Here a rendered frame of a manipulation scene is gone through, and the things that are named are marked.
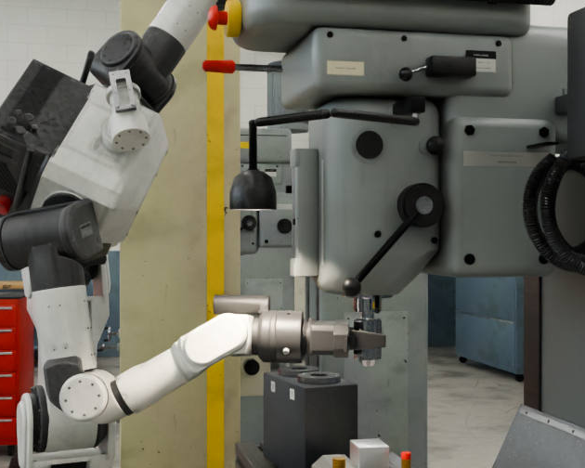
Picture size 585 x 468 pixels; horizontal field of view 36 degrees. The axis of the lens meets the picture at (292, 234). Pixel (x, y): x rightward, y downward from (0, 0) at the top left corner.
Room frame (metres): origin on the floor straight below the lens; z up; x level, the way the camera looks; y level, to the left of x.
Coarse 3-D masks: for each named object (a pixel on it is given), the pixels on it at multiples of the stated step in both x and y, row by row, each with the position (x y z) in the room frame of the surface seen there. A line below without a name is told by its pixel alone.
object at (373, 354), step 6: (354, 324) 1.52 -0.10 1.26; (354, 330) 1.52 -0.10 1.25; (360, 330) 1.51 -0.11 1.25; (366, 330) 1.50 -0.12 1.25; (372, 330) 1.50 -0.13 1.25; (378, 330) 1.51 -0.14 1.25; (372, 348) 1.50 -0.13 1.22; (378, 348) 1.51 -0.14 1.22; (354, 354) 1.52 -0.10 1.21; (360, 354) 1.51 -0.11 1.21; (366, 354) 1.50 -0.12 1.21; (372, 354) 1.50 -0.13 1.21; (378, 354) 1.51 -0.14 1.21
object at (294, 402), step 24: (264, 384) 1.98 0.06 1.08; (288, 384) 1.86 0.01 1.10; (312, 384) 1.83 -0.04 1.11; (336, 384) 1.83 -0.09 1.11; (264, 408) 1.98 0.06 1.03; (288, 408) 1.86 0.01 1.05; (312, 408) 1.80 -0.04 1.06; (336, 408) 1.82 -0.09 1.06; (264, 432) 1.98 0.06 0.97; (288, 432) 1.86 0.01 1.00; (312, 432) 1.80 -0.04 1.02; (336, 432) 1.82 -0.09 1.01; (264, 456) 1.98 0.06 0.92; (288, 456) 1.86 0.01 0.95; (312, 456) 1.80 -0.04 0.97
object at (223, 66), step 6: (204, 60) 1.56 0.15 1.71; (210, 60) 1.56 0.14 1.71; (216, 60) 1.56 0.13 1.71; (222, 60) 1.56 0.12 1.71; (228, 60) 1.57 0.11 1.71; (204, 66) 1.56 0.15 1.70; (210, 66) 1.56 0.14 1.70; (216, 66) 1.56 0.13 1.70; (222, 66) 1.56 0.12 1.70; (228, 66) 1.56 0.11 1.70; (234, 66) 1.57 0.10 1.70; (240, 66) 1.57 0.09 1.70; (246, 66) 1.57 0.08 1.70; (252, 66) 1.58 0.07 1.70; (258, 66) 1.58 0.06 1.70; (264, 66) 1.58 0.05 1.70; (270, 66) 1.58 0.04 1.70; (276, 66) 1.59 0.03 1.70; (282, 66) 1.59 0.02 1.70; (222, 72) 1.57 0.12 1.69; (228, 72) 1.57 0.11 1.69
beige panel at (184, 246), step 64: (128, 0) 3.13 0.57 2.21; (192, 64) 3.18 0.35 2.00; (192, 128) 3.18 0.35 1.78; (192, 192) 3.18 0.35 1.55; (128, 256) 3.13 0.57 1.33; (192, 256) 3.18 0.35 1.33; (128, 320) 3.13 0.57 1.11; (192, 320) 3.18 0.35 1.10; (192, 384) 3.18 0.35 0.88; (128, 448) 3.13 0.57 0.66; (192, 448) 3.18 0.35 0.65
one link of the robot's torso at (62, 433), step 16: (96, 288) 2.00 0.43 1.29; (32, 304) 1.89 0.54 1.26; (96, 304) 1.94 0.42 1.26; (32, 320) 1.95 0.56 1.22; (96, 320) 1.93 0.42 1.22; (96, 336) 1.93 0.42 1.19; (96, 352) 1.93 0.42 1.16; (32, 400) 1.90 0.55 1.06; (48, 400) 1.89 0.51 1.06; (48, 416) 1.88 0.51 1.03; (64, 416) 1.89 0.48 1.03; (48, 432) 1.88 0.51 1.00; (64, 432) 1.89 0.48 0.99; (80, 432) 1.91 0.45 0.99; (96, 432) 1.93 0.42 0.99; (32, 448) 1.94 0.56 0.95; (48, 448) 1.90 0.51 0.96; (64, 448) 1.93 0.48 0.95
